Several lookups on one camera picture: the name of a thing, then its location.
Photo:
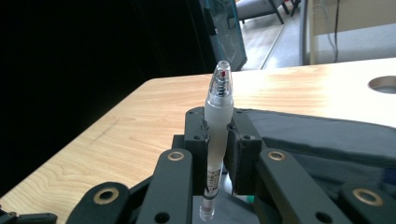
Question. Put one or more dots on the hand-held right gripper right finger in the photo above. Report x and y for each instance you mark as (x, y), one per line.
(244, 155)

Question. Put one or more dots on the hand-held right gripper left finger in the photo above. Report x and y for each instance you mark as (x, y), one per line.
(197, 149)

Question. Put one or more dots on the clear frosted retractable pen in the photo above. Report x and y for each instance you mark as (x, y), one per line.
(219, 115)

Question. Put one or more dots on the dark grey fabric pencil case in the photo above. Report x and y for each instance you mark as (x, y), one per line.
(320, 140)

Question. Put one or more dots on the teal-edged glass panel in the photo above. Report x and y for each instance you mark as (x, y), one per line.
(225, 34)

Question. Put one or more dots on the blue item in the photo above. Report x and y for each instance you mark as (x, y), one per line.
(389, 177)

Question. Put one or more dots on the grey chair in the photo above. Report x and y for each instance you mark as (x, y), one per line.
(258, 7)

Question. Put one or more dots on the white post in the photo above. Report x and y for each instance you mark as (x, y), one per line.
(312, 31)

